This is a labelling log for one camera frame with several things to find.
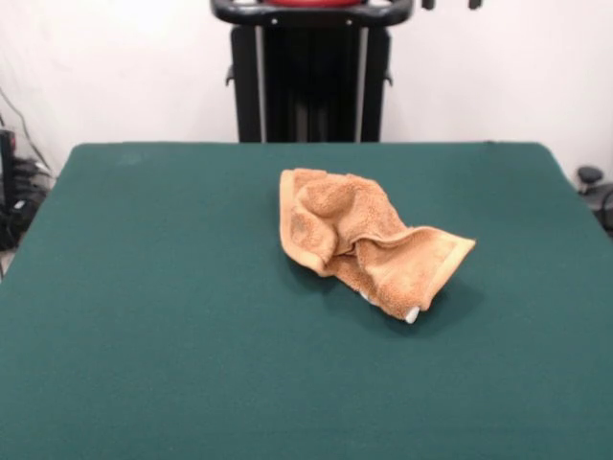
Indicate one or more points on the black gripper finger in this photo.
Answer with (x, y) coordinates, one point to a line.
(474, 3)
(428, 3)

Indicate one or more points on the orange terry towel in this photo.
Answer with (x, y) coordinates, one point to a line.
(335, 211)

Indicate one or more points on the black office chair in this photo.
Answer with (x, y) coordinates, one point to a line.
(594, 182)

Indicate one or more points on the dark green table cloth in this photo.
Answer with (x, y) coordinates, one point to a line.
(143, 335)

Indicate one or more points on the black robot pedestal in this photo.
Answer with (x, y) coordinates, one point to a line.
(311, 72)

